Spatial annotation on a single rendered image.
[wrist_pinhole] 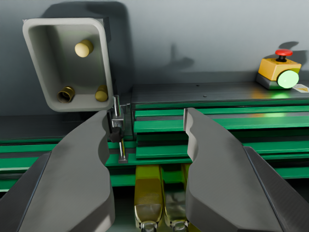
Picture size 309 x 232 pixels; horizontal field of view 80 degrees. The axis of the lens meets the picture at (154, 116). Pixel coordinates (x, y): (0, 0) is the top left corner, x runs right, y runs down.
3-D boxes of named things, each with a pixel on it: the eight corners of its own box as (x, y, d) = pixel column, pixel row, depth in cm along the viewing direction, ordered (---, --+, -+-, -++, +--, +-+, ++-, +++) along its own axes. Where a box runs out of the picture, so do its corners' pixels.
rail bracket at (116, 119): (120, 141, 51) (114, 178, 40) (112, 82, 42) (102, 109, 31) (131, 141, 51) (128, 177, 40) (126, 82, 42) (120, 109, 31)
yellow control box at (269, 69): (254, 80, 58) (267, 89, 51) (261, 55, 54) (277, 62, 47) (276, 80, 58) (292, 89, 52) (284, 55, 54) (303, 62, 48)
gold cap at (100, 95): (106, 97, 56) (103, 104, 52) (95, 91, 55) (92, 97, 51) (112, 89, 55) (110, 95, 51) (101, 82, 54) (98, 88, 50)
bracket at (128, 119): (122, 121, 56) (119, 136, 50) (118, 92, 51) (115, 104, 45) (134, 121, 56) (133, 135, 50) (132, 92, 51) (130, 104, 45)
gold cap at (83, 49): (78, 39, 47) (72, 42, 44) (92, 39, 48) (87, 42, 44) (81, 54, 49) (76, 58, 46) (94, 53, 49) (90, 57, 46)
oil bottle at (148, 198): (137, 158, 55) (134, 235, 36) (136, 142, 52) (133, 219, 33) (156, 157, 55) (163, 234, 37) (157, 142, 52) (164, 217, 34)
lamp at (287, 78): (273, 85, 51) (280, 89, 48) (279, 69, 48) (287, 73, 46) (289, 85, 51) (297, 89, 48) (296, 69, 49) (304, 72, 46)
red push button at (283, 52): (277, 64, 49) (282, 51, 48) (269, 60, 53) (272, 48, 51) (292, 64, 49) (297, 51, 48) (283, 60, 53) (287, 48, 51)
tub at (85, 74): (61, 98, 57) (49, 113, 50) (37, 16, 46) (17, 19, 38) (118, 97, 58) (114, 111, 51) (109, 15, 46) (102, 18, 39)
